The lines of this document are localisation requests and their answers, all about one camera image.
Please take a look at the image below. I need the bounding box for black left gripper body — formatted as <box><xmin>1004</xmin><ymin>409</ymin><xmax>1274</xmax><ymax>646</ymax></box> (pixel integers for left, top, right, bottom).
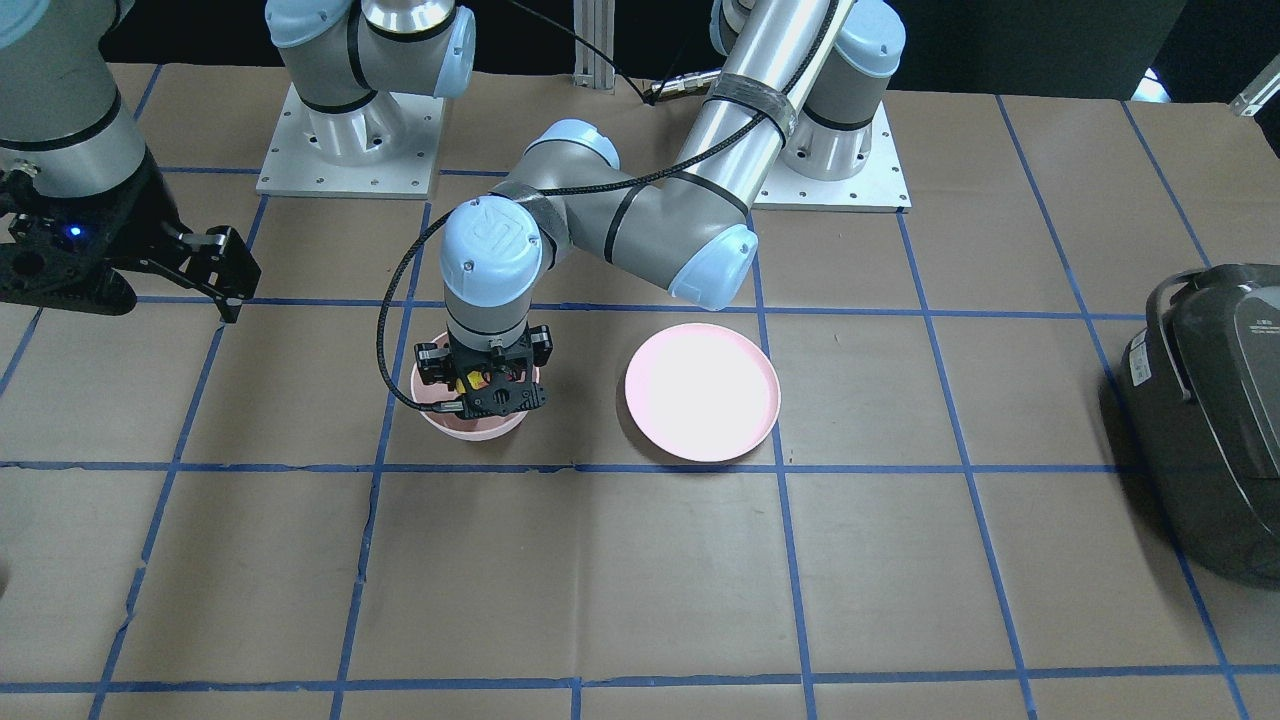
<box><xmin>413</xmin><ymin>325</ymin><xmax>554</xmax><ymax>393</ymax></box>

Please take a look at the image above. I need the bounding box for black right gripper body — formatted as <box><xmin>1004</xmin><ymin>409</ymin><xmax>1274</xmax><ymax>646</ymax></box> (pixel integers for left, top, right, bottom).
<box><xmin>3</xmin><ymin>145</ymin><xmax>186</xmax><ymax>291</ymax></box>

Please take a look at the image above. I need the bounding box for pink bowl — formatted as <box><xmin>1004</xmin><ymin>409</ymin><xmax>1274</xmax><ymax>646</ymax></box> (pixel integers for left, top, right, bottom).
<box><xmin>410</xmin><ymin>370</ymin><xmax>529</xmax><ymax>442</ymax></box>

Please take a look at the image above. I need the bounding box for red yellow apple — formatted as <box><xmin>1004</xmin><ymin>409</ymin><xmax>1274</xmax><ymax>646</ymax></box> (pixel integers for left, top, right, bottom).
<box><xmin>453</xmin><ymin>370</ymin><xmax>490</xmax><ymax>395</ymax></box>

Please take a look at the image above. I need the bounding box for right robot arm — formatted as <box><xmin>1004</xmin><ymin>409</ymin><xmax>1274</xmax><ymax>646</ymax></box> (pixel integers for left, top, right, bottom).
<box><xmin>1</xmin><ymin>1</ymin><xmax>477</xmax><ymax>323</ymax></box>

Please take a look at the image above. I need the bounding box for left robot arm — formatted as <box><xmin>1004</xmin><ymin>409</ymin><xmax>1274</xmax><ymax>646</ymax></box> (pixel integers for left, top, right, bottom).
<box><xmin>413</xmin><ymin>1</ymin><xmax>908</xmax><ymax>407</ymax></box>

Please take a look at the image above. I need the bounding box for pink plate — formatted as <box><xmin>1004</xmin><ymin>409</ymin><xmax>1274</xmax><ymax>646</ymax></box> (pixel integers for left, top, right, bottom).
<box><xmin>623</xmin><ymin>323</ymin><xmax>781</xmax><ymax>462</ymax></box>

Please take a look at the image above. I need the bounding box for dark grey rice cooker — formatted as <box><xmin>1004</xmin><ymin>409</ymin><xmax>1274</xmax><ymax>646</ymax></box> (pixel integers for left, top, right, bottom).
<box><xmin>1120</xmin><ymin>263</ymin><xmax>1279</xmax><ymax>591</ymax></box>

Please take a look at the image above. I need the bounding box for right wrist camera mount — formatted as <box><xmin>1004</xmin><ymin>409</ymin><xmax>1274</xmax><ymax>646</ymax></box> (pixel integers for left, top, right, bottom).
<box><xmin>1</xmin><ymin>163</ymin><xmax>137</xmax><ymax>316</ymax></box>

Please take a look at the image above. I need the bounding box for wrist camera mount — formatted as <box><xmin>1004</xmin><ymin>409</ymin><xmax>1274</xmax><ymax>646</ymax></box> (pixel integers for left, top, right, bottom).
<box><xmin>1</xmin><ymin>163</ymin><xmax>137</xmax><ymax>316</ymax></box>
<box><xmin>456</xmin><ymin>374</ymin><xmax>548</xmax><ymax>420</ymax></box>

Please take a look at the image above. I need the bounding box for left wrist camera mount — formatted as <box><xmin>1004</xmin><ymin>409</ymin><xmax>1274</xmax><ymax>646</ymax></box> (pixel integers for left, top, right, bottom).
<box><xmin>456</xmin><ymin>374</ymin><xmax>548</xmax><ymax>420</ymax></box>

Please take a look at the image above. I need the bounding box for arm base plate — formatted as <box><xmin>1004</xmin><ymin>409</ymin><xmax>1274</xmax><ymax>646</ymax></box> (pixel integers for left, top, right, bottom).
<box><xmin>754</xmin><ymin>104</ymin><xmax>913</xmax><ymax>213</ymax></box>
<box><xmin>256</xmin><ymin>87</ymin><xmax>448</xmax><ymax>201</ymax></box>

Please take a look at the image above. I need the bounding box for black cable on table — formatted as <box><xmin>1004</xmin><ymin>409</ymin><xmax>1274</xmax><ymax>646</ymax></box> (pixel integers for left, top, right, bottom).
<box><xmin>506</xmin><ymin>0</ymin><xmax>721</xmax><ymax>106</ymax></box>

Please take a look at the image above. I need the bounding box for aluminium frame post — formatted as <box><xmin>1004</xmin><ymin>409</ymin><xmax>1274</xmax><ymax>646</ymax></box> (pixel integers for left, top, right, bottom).
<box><xmin>572</xmin><ymin>0</ymin><xmax>616</xmax><ymax>94</ymax></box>

